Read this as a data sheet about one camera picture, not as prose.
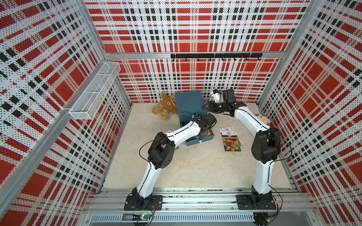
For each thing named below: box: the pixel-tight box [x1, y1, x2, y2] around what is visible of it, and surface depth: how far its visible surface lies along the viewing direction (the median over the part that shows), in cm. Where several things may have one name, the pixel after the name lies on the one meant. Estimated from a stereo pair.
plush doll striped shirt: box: [255, 114, 272, 125], surface depth 103 cm
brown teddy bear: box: [151, 90, 178, 121], surface depth 112 cm
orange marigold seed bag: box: [218, 126, 242, 152], surface depth 100 cm
